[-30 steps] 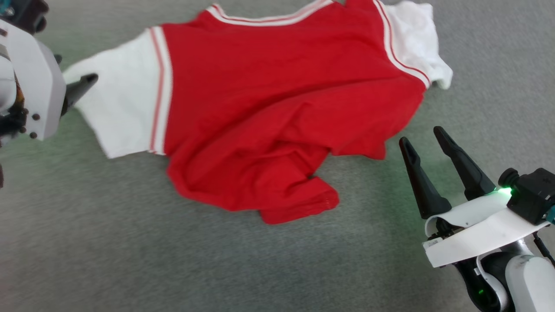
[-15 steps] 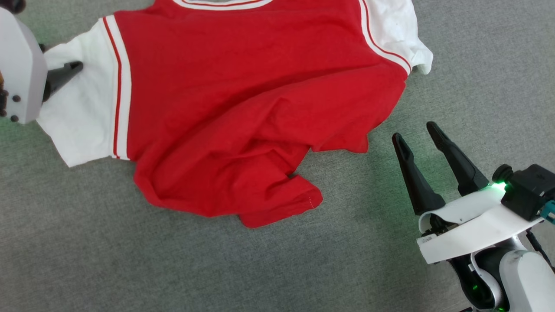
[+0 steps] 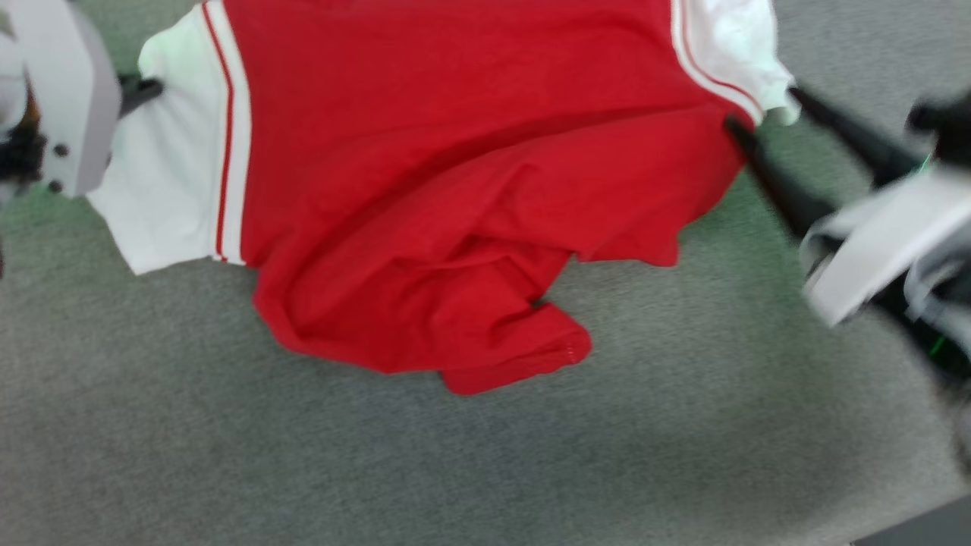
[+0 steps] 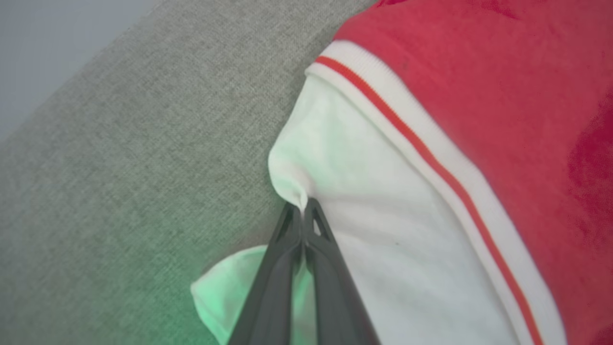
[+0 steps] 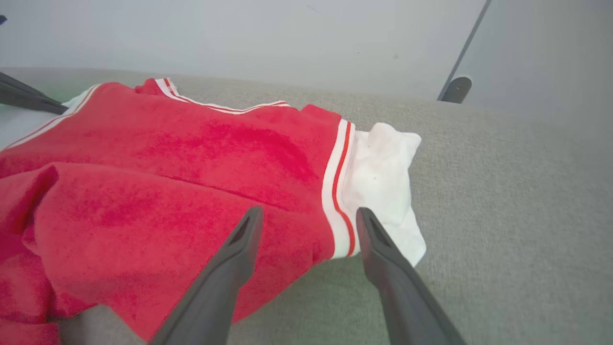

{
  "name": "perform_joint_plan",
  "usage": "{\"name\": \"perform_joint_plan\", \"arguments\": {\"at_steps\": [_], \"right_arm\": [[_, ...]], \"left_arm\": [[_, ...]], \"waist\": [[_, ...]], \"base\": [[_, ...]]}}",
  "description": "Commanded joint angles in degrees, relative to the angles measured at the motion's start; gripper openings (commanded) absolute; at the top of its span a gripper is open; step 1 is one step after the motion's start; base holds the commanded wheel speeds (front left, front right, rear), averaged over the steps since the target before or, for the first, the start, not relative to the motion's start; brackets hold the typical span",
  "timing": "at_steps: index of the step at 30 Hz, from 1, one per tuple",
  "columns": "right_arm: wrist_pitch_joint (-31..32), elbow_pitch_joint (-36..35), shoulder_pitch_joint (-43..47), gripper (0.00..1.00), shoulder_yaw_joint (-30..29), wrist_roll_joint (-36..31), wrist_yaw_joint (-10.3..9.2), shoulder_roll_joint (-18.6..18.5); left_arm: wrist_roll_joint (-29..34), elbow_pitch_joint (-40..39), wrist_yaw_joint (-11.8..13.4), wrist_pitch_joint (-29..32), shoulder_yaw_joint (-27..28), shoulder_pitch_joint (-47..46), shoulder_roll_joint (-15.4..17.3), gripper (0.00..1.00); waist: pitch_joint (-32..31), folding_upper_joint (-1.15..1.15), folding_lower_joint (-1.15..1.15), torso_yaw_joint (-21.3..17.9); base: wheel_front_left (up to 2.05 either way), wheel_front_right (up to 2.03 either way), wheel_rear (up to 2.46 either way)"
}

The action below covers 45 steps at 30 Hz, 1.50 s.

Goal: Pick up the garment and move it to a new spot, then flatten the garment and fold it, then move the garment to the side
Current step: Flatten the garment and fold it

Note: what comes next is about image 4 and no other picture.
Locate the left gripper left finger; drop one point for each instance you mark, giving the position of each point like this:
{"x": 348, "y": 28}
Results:
{"x": 273, "y": 287}

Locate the grey fabric sofa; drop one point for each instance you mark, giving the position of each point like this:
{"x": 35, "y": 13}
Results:
{"x": 143, "y": 167}

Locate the red and white shirt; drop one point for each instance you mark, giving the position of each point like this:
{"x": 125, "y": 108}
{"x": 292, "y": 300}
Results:
{"x": 431, "y": 167}

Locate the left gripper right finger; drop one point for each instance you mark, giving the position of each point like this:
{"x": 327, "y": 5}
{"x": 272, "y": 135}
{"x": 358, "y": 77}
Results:
{"x": 335, "y": 287}

